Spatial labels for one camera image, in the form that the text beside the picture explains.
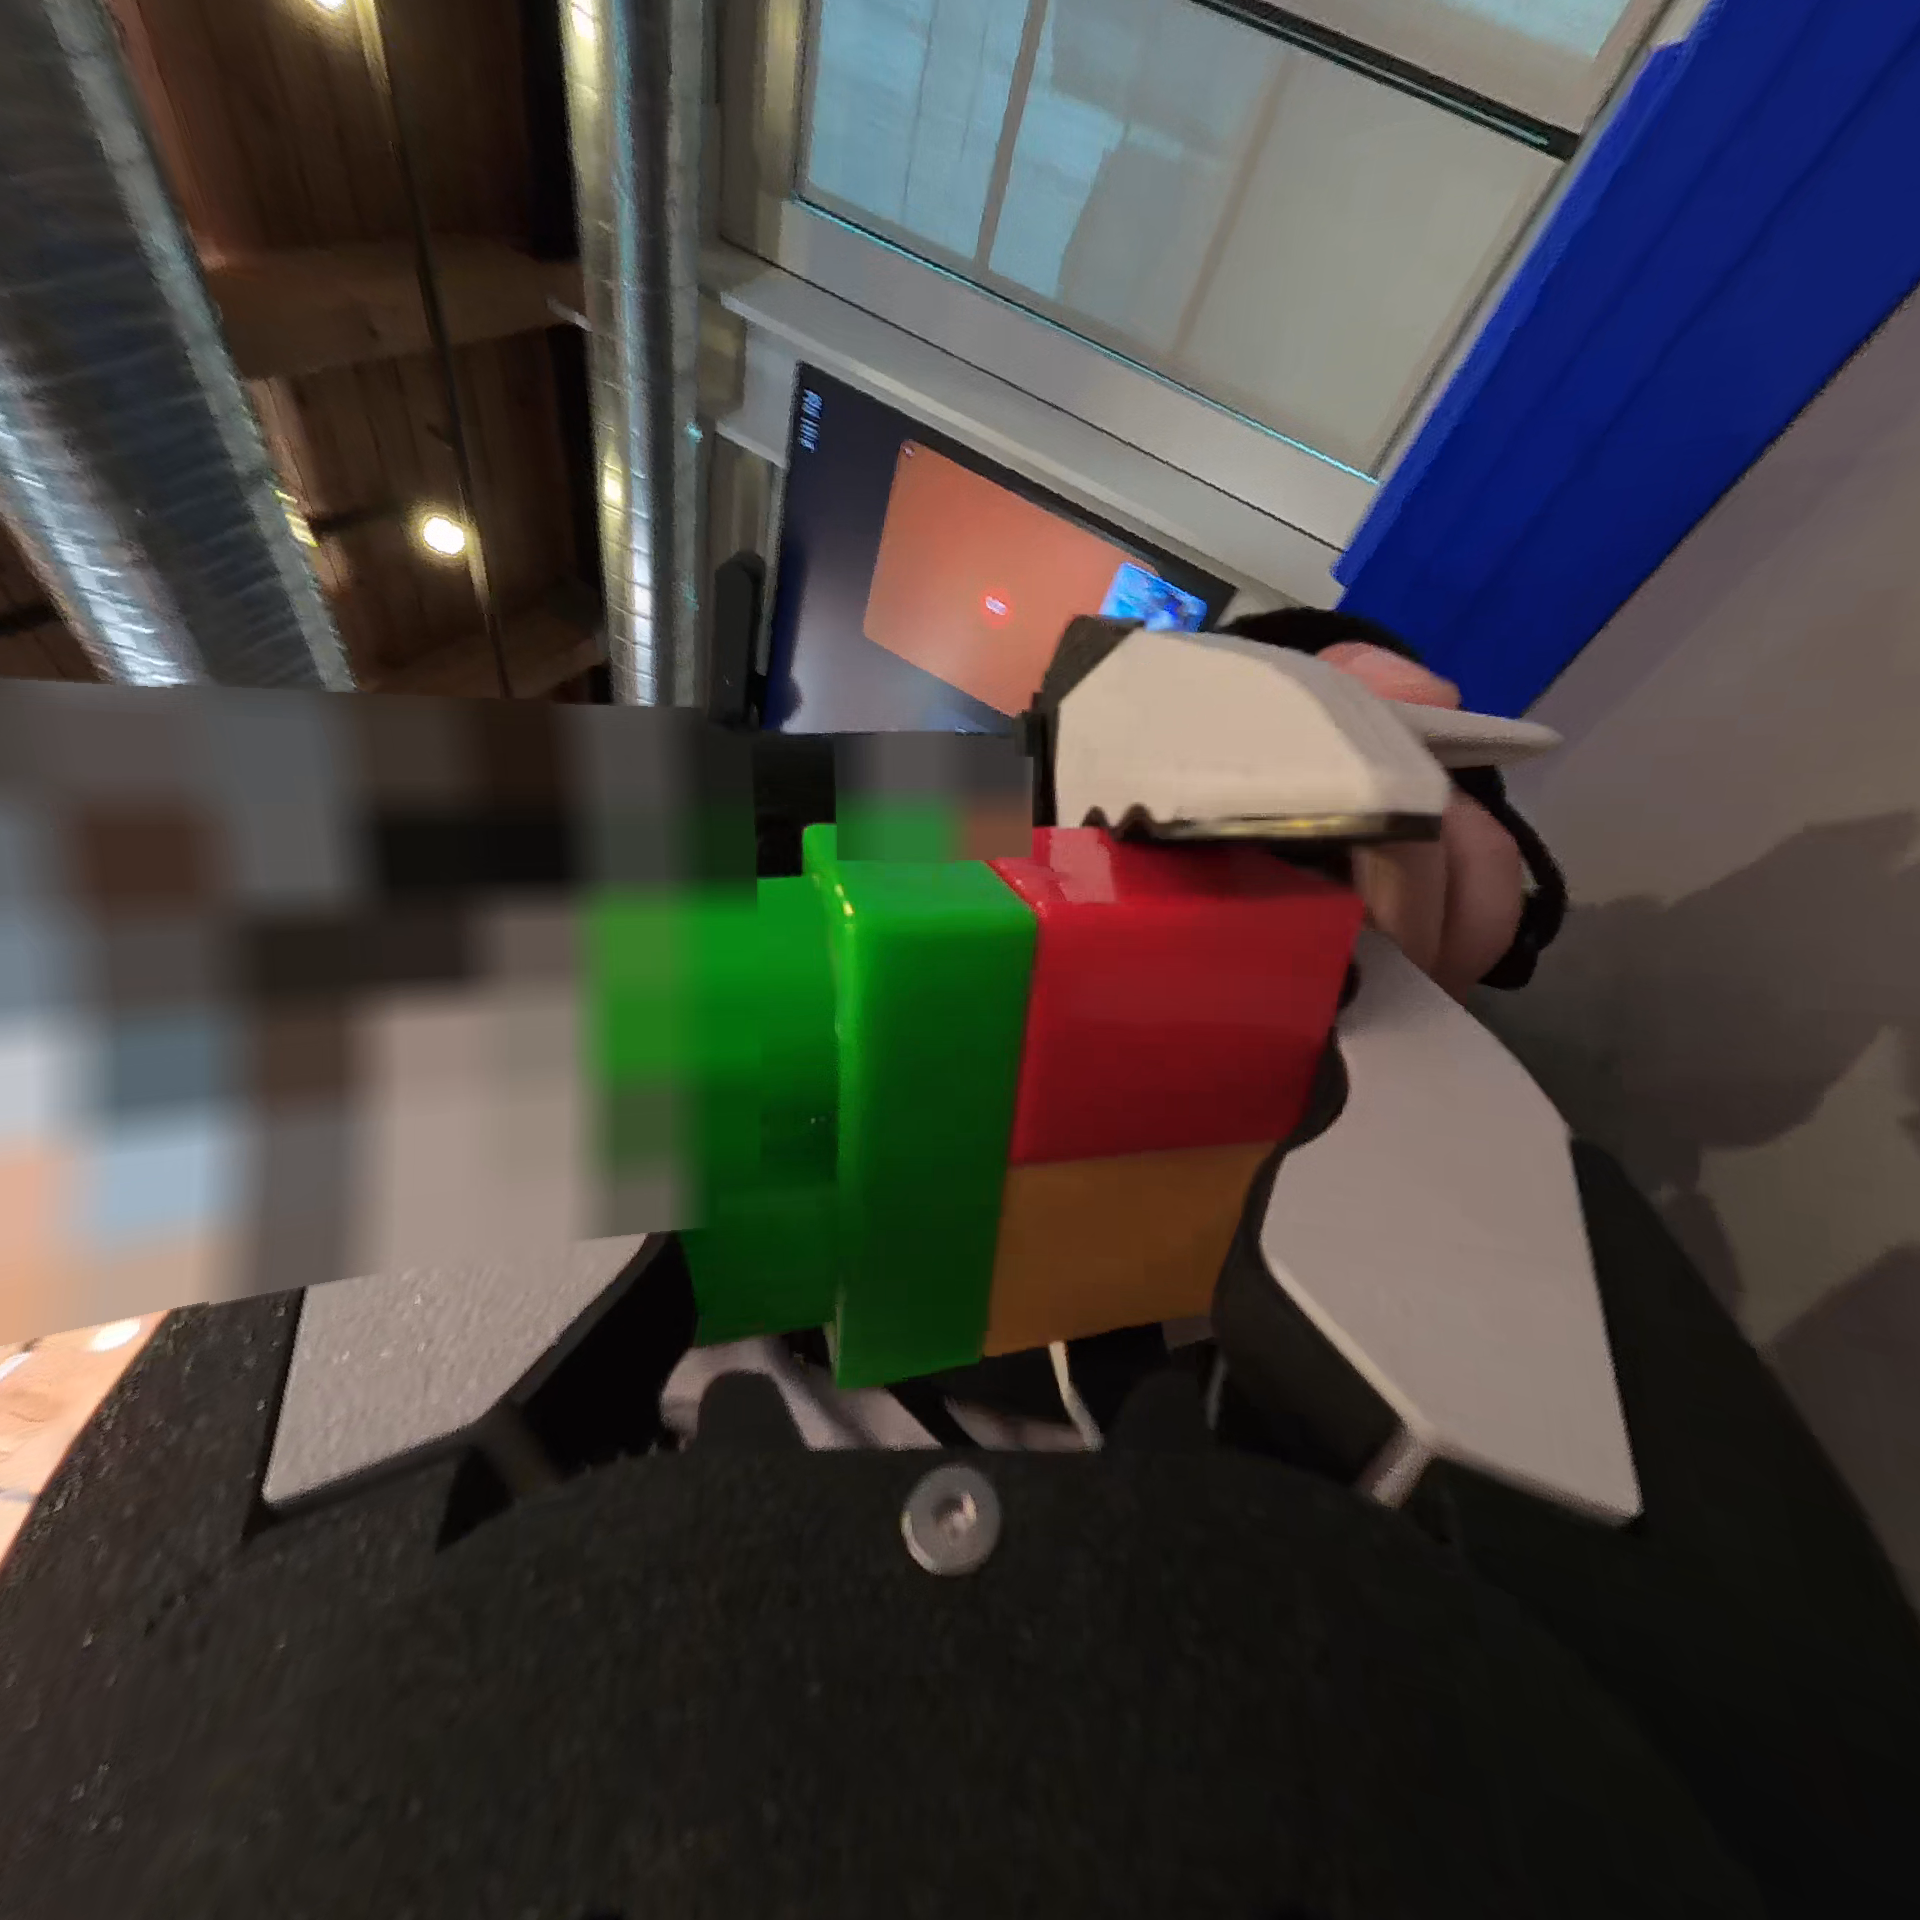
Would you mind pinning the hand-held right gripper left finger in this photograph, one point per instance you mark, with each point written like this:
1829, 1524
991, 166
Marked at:
452, 1365

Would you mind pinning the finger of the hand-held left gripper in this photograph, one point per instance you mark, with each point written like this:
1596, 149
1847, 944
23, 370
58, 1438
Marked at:
1261, 737

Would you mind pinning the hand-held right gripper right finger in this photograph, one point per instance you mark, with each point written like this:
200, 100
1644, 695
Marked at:
1442, 1260

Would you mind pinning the red mega block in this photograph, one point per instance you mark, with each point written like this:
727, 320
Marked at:
1187, 991

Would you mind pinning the yellow mega block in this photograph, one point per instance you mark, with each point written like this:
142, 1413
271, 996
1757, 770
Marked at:
1112, 1247

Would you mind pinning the green mega block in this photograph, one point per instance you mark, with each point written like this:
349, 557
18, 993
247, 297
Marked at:
916, 1142

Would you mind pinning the blue storage bin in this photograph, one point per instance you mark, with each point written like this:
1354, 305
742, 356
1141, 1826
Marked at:
1682, 333

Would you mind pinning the person's left hand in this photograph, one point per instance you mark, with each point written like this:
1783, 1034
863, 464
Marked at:
1458, 872

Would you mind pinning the computer monitor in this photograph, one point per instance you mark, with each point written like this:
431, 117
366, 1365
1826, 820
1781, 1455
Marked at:
960, 573

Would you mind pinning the glass window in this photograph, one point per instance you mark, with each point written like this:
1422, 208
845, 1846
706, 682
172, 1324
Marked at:
1200, 210

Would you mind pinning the black webcam bar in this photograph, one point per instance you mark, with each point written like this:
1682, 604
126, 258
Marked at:
739, 632

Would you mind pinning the ceiling lamp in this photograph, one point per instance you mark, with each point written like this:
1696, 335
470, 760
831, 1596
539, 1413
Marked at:
445, 535

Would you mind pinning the silver duct pipe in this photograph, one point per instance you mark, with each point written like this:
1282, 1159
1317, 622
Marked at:
151, 333
636, 333

